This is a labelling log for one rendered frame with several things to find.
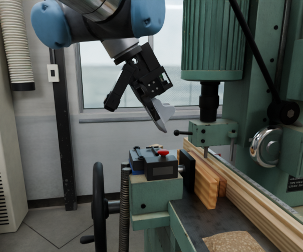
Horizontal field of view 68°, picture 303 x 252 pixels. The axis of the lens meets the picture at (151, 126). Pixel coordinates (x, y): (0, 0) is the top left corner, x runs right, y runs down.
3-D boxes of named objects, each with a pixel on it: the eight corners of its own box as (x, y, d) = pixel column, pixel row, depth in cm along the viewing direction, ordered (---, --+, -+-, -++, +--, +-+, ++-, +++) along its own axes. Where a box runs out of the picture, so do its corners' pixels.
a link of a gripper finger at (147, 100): (162, 119, 51) (143, 85, 49) (157, 123, 51) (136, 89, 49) (157, 115, 56) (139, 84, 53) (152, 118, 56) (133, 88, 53)
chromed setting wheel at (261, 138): (245, 167, 64) (249, 124, 61) (282, 163, 66) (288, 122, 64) (251, 171, 61) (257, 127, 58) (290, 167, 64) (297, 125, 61)
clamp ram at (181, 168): (160, 178, 69) (160, 150, 67) (183, 176, 70) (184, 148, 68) (168, 193, 60) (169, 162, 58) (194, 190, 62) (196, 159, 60)
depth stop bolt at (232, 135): (225, 159, 71) (227, 128, 68) (231, 158, 71) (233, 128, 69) (229, 161, 69) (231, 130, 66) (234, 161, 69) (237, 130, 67)
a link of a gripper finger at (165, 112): (186, 125, 55) (168, 92, 52) (165, 138, 54) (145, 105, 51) (181, 122, 57) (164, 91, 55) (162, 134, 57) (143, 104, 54)
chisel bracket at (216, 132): (187, 145, 75) (188, 120, 73) (226, 142, 78) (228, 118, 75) (196, 152, 68) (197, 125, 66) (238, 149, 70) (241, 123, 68)
